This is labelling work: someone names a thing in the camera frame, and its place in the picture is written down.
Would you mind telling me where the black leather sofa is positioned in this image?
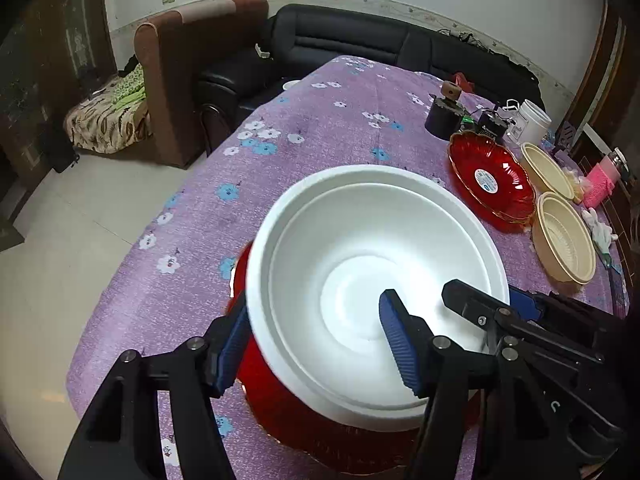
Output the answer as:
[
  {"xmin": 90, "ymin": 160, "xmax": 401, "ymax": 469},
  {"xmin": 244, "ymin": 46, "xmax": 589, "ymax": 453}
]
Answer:
[{"xmin": 197, "ymin": 4, "xmax": 546, "ymax": 156}]

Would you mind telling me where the white plastic jar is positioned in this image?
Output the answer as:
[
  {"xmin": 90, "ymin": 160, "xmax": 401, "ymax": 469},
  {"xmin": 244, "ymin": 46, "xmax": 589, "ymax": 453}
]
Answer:
[{"xmin": 505, "ymin": 99, "xmax": 552, "ymax": 148}]

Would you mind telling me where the black bag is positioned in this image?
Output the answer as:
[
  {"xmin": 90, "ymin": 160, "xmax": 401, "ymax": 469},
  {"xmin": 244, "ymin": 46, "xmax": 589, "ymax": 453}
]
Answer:
[{"xmin": 50, "ymin": 120, "xmax": 81, "ymax": 173}]

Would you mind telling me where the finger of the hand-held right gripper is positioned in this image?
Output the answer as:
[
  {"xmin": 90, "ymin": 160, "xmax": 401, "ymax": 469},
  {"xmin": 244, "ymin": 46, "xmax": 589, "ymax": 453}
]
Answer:
[
  {"xmin": 509, "ymin": 287, "xmax": 546, "ymax": 323},
  {"xmin": 441, "ymin": 279, "xmax": 531, "ymax": 346}
]

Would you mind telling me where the brown sofa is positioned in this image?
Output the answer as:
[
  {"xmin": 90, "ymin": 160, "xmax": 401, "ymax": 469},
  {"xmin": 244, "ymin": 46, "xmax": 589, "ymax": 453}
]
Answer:
[{"xmin": 134, "ymin": 0, "xmax": 271, "ymax": 170}]

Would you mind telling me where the red plate with round sticker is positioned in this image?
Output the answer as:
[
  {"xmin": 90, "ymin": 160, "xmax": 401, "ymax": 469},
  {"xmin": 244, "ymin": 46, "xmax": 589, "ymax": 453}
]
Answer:
[{"xmin": 447, "ymin": 130, "xmax": 537, "ymax": 223}]

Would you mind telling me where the wooden glass-panel door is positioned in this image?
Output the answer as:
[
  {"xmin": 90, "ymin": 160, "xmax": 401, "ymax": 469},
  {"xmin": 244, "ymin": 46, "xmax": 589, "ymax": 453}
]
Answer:
[{"xmin": 0, "ymin": 0, "xmax": 118, "ymax": 176}]

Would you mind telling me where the leaf-patterned blanket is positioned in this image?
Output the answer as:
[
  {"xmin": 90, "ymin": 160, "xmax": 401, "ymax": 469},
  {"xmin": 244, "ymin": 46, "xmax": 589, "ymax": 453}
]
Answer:
[{"xmin": 63, "ymin": 77, "xmax": 153, "ymax": 155}]

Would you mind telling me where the black cylinder container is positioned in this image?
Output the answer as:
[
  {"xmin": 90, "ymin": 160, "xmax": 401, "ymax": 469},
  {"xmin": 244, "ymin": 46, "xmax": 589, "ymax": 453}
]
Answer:
[{"xmin": 425, "ymin": 97, "xmax": 468, "ymax": 141}]

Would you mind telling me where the white glove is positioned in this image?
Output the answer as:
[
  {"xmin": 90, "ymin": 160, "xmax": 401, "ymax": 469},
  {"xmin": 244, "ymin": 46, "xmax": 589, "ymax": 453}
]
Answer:
[{"xmin": 582, "ymin": 207, "xmax": 613, "ymax": 253}]

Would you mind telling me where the wooden door frame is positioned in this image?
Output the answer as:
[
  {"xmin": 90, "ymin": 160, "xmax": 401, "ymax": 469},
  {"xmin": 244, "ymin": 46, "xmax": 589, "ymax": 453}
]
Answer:
[{"xmin": 570, "ymin": 0, "xmax": 640, "ymax": 201}]

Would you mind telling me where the green cloth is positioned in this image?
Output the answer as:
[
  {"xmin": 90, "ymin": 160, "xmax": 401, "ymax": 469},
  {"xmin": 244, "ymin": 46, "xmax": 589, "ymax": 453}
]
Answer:
[{"xmin": 111, "ymin": 64, "xmax": 147, "ymax": 108}]

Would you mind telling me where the beige plastic bowl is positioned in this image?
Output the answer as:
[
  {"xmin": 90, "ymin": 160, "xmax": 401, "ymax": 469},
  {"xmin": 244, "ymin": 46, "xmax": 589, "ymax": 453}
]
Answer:
[
  {"xmin": 520, "ymin": 141, "xmax": 577, "ymax": 203},
  {"xmin": 531, "ymin": 191, "xmax": 597, "ymax": 283}
]

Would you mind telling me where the orange yellow small object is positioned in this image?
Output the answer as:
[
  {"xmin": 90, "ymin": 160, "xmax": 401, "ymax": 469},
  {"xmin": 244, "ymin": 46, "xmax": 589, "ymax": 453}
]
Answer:
[{"xmin": 565, "ymin": 167, "xmax": 588, "ymax": 202}]

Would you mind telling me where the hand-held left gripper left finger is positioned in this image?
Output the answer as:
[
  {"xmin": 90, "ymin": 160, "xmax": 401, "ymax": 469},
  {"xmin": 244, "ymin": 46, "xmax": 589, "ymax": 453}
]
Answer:
[{"xmin": 57, "ymin": 287, "xmax": 251, "ymax": 480}]

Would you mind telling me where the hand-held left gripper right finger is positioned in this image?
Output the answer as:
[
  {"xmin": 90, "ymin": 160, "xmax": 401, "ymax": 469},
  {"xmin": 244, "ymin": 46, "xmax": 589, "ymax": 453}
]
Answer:
[{"xmin": 378, "ymin": 288, "xmax": 581, "ymax": 480}]

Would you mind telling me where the purple floral tablecloth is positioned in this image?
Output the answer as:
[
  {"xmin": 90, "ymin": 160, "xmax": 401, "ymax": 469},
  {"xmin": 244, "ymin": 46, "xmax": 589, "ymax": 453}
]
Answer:
[{"xmin": 65, "ymin": 55, "xmax": 631, "ymax": 480}]

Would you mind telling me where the white foam bowl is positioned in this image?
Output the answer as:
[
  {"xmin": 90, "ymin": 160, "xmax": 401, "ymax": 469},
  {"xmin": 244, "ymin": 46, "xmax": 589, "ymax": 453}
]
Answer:
[{"xmin": 246, "ymin": 164, "xmax": 511, "ymax": 431}]

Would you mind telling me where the pink bottle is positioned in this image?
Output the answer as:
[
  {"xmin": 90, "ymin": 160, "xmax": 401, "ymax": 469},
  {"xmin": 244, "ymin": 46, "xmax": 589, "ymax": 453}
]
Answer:
[{"xmin": 582, "ymin": 149, "xmax": 630, "ymax": 209}]

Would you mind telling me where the plain red plate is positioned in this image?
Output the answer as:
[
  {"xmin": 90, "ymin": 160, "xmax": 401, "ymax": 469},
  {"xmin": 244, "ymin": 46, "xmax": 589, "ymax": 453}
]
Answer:
[{"xmin": 227, "ymin": 242, "xmax": 481, "ymax": 476}]

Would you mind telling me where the small black device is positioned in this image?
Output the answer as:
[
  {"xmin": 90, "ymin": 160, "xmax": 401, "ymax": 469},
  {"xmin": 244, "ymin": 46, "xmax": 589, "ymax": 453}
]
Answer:
[{"xmin": 477, "ymin": 105, "xmax": 508, "ymax": 138}]

